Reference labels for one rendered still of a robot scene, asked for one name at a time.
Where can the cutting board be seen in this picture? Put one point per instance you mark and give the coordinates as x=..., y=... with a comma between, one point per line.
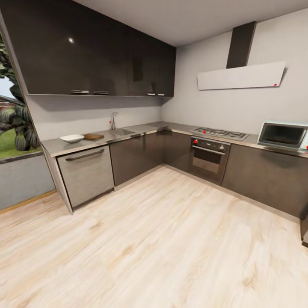
x=92, y=136

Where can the oven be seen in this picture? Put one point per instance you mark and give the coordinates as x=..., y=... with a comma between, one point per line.
x=209, y=156

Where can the microwave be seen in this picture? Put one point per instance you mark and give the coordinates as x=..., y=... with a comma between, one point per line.
x=293, y=134

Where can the dishwasher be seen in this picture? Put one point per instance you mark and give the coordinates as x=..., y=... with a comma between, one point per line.
x=86, y=174

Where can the range hood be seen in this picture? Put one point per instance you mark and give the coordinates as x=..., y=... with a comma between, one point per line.
x=237, y=73

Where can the fixed window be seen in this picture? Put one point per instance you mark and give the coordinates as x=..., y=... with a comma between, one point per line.
x=24, y=174

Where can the cabinet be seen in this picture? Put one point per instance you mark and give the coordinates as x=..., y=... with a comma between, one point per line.
x=61, y=47
x=150, y=65

